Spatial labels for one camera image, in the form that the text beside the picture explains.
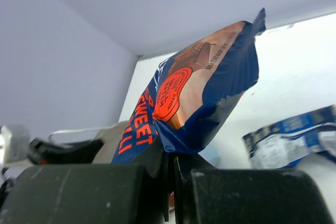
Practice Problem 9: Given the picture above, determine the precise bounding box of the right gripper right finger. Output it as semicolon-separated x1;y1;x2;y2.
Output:
174;155;333;223

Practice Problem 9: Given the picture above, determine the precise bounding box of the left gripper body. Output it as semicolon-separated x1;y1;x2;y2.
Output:
27;138;104;165

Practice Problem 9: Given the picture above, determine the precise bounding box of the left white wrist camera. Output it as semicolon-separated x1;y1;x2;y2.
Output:
1;124;30;166

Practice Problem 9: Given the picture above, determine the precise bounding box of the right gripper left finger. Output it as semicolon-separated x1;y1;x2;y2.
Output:
1;140;169;223

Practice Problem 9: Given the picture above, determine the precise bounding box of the navy sweet chilli crisp bag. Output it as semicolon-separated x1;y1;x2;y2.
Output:
112;9;266;164

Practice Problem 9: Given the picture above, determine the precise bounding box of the light blue paper bag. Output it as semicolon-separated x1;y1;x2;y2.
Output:
47;120;132;164

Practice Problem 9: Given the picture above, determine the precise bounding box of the blue white snack bag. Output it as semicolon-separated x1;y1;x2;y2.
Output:
243;105;335;169

